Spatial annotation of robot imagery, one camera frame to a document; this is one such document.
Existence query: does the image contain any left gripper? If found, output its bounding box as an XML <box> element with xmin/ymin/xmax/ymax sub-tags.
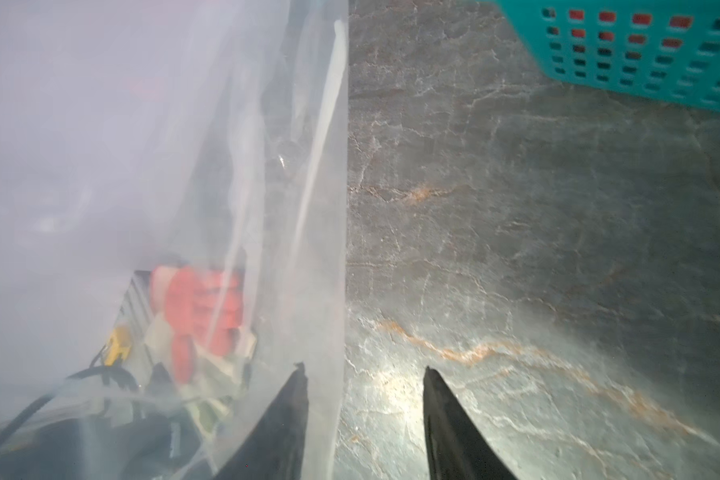
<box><xmin>0</xmin><ymin>365</ymin><xmax>202</xmax><ymax>479</ymax></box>

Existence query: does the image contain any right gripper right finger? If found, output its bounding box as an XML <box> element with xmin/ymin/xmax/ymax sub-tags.
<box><xmin>423</xmin><ymin>367</ymin><xmax>516</xmax><ymax>480</ymax></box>

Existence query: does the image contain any yellow tape measure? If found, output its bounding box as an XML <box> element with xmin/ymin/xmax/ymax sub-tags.
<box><xmin>102</xmin><ymin>325</ymin><xmax>133</xmax><ymax>366</ymax></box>

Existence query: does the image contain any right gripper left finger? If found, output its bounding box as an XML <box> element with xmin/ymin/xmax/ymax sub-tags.
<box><xmin>214</xmin><ymin>363</ymin><xmax>309</xmax><ymax>480</ymax></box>

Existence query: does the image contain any red white work glove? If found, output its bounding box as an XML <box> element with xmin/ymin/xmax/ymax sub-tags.
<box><xmin>145</xmin><ymin>265</ymin><xmax>257</xmax><ymax>431</ymax></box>

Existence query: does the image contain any teal plastic basket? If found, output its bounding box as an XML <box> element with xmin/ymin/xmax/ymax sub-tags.
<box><xmin>498</xmin><ymin>0</ymin><xmax>720</xmax><ymax>112</ymax></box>

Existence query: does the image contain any clear zip top bag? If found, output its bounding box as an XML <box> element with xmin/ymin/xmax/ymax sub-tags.
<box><xmin>0</xmin><ymin>1</ymin><xmax>349</xmax><ymax>479</ymax></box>

